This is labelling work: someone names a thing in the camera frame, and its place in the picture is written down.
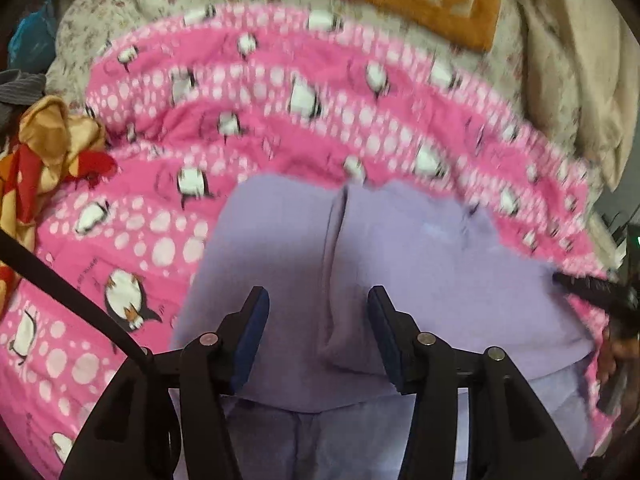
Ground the orange yellow printed cloth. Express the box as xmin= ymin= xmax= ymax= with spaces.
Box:
xmin=0 ymin=95 xmax=118 ymax=311

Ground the grey striped garment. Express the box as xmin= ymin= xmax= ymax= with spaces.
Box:
xmin=0 ymin=69 xmax=48 ymax=126

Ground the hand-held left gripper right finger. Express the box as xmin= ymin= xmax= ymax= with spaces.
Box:
xmin=367 ymin=285 xmax=583 ymax=480

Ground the orange checkered plush mat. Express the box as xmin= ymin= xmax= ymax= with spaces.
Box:
xmin=263 ymin=0 xmax=502 ymax=52

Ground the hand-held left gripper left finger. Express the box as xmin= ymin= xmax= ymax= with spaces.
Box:
xmin=60 ymin=286 xmax=271 ymax=480

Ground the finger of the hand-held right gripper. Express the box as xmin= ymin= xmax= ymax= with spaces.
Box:
xmin=552 ymin=271 xmax=640 ymax=318

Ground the person's right hand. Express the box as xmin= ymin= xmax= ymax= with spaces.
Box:
xmin=599 ymin=339 xmax=622 ymax=387

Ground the pink penguin print blanket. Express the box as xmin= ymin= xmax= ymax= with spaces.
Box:
xmin=0 ymin=2 xmax=626 ymax=480

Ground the lilac purple jacket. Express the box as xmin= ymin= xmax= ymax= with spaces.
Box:
xmin=170 ymin=172 xmax=601 ymax=480

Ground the blue plastic bag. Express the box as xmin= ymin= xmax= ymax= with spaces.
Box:
xmin=10 ymin=7 xmax=63 ymax=68

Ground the light beige textured cloth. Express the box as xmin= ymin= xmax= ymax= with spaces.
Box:
xmin=500 ymin=0 xmax=640 ymax=191

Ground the black cable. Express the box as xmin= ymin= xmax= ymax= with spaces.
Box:
xmin=0 ymin=230 xmax=156 ymax=376

